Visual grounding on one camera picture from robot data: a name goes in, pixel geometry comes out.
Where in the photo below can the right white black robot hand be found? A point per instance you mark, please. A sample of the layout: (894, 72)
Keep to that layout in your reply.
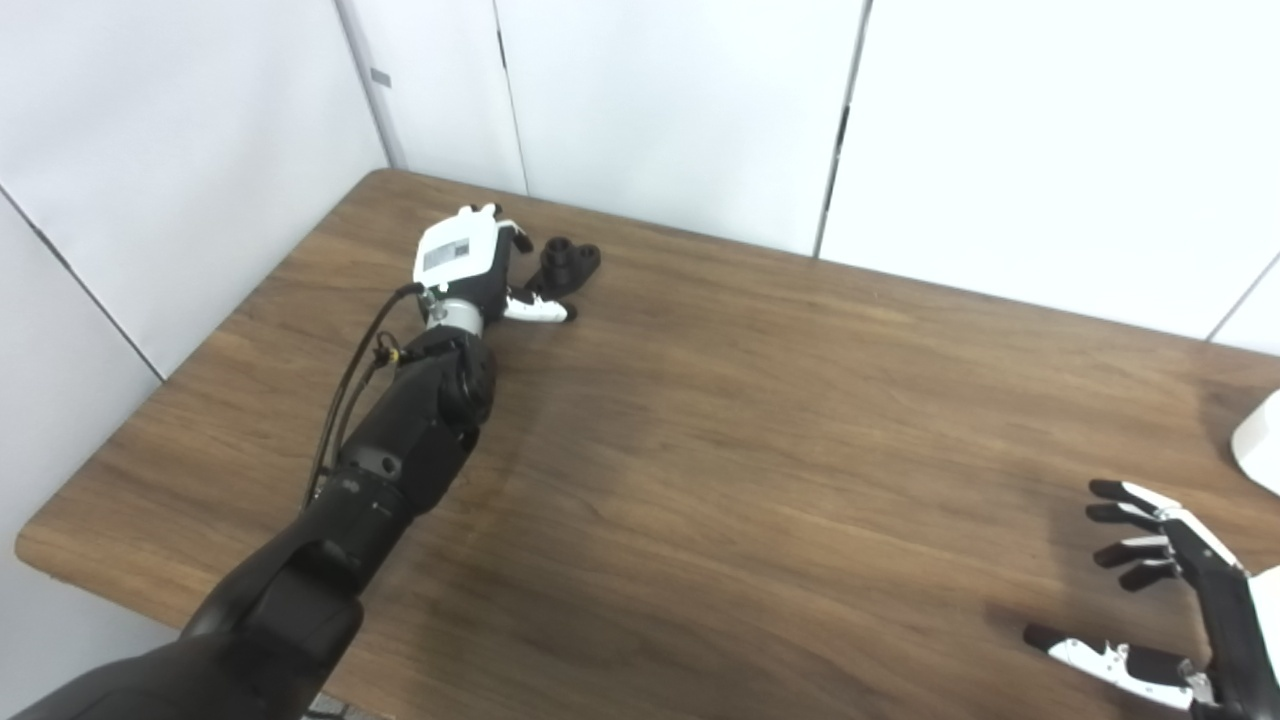
(1235, 620)

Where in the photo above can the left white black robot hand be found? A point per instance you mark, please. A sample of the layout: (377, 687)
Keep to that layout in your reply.
(460, 255)

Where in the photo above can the black plastic holder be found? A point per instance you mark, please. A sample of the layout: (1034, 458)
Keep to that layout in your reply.
(572, 262)

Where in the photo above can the round white plastic piece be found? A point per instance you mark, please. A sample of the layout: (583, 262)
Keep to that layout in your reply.
(1262, 450)

